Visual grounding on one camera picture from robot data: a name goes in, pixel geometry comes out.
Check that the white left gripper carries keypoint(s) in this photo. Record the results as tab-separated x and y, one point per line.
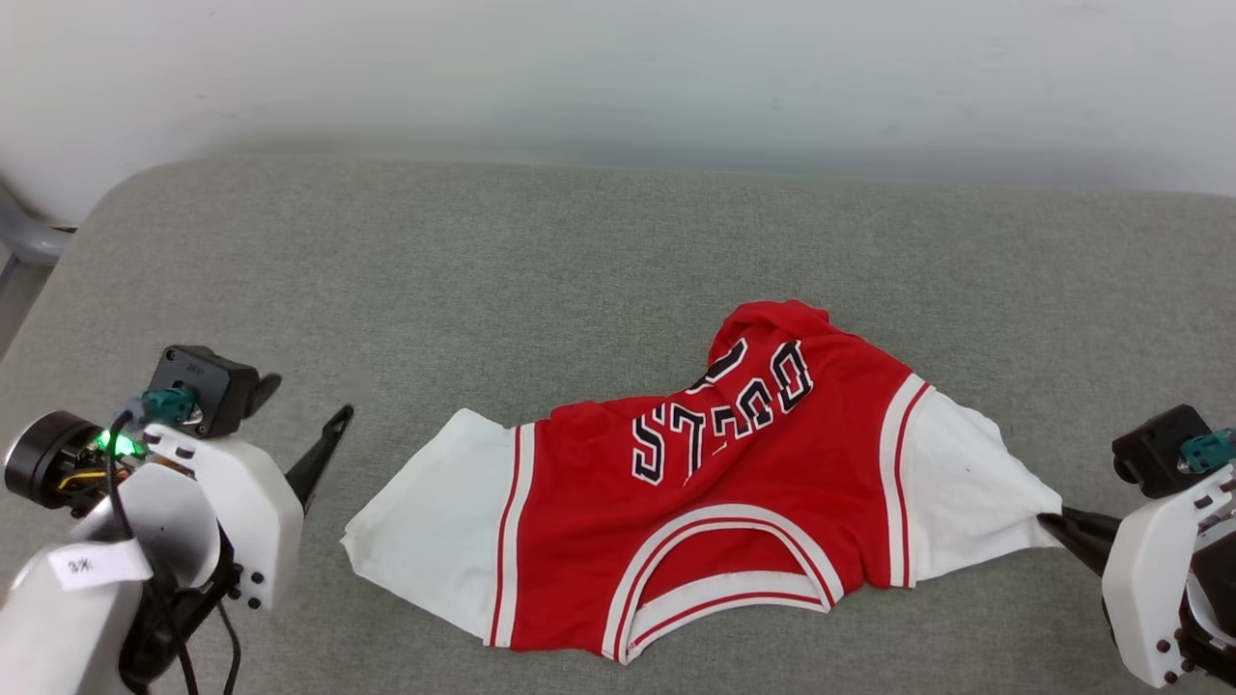
256	521

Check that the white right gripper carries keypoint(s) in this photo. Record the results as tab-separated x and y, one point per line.
1144	589

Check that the red and white basketball jersey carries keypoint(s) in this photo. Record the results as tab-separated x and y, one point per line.
734	483

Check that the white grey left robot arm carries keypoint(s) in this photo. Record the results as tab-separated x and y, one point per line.
39	637

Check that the white paper label tag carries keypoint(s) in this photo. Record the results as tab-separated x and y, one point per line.
97	565

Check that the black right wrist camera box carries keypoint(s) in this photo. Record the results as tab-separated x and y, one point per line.
1154	449

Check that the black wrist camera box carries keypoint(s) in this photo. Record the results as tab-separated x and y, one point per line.
217	386
1154	449

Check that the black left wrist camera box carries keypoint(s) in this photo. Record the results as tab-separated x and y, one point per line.
217	386

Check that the teal right camera connector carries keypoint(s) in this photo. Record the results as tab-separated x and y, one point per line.
1207	452

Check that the teal camera connector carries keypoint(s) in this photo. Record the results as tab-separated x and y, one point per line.
172	405
1207	452

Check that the teal left camera connector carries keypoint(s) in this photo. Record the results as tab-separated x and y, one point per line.
172	405

